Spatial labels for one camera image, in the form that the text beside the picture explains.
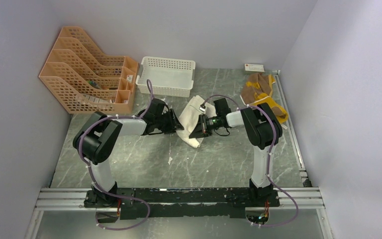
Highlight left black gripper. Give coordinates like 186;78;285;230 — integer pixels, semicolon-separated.
155;109;185;135

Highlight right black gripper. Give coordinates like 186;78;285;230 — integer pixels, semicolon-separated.
190;114;221;139

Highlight cream white towel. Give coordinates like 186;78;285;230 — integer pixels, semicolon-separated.
177;95;204;148

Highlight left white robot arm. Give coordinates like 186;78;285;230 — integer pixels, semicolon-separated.
73;98;184;207

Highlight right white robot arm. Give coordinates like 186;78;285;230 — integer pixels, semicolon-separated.
189;98;283;206

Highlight white plastic basket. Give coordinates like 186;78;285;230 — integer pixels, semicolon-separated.
135;56;196;98

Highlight brown yellow towel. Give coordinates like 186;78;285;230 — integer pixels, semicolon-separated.
240;73;288;124

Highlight small white red box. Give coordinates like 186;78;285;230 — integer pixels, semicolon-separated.
244;63;265;73

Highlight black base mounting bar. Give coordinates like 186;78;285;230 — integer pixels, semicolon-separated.
84;186;280;220

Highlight orange plastic file organizer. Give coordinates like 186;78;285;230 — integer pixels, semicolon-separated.
39;26;139;114

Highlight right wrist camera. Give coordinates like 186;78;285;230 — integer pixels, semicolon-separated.
199;104;208;114

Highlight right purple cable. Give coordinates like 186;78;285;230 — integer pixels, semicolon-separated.
199;95;300;228

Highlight aluminium frame rail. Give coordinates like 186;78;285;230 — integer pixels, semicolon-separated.
24;69;333;239

